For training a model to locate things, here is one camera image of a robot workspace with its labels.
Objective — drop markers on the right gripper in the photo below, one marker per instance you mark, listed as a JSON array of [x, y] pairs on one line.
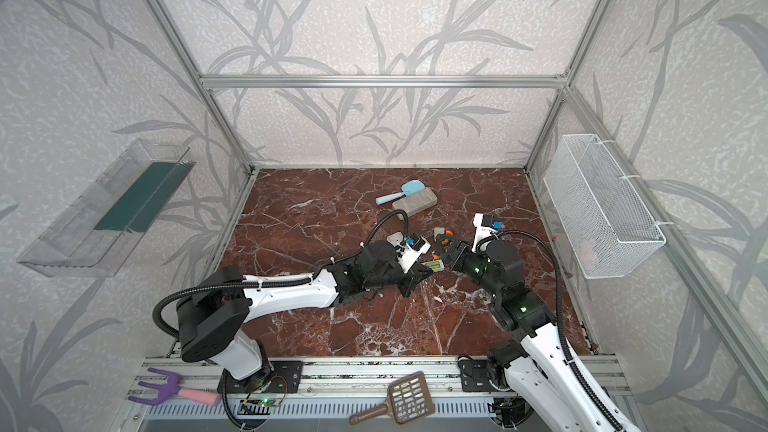
[[452, 254]]

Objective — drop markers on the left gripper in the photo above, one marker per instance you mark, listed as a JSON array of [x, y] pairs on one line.
[[411, 272]]

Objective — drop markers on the white remote control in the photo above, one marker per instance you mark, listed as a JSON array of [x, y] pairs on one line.
[[397, 240]]

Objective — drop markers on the white battery cover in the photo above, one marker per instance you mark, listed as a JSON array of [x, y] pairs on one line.
[[437, 232]]

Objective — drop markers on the slim white remote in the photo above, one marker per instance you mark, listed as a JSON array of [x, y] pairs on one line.
[[436, 265]]

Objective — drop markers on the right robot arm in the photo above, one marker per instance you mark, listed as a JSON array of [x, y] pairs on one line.
[[538, 363]]

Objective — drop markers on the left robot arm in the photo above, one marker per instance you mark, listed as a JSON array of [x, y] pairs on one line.
[[207, 319]]

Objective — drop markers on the grey stone block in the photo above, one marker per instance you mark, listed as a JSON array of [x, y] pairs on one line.
[[417, 202]]

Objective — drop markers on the brown slotted scoop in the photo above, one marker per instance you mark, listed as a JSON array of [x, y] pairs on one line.
[[407, 400]]

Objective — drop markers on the purple pink garden fork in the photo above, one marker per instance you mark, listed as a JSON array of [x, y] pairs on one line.
[[171, 388]]

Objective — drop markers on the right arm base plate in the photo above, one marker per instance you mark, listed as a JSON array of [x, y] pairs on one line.
[[474, 375]]

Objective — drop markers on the white wire basket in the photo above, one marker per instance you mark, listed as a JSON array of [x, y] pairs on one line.
[[608, 226]]

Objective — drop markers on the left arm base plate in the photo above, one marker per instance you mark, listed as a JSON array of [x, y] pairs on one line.
[[284, 378]]

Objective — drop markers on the clear plastic wall shelf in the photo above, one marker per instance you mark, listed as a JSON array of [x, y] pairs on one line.
[[95, 235]]

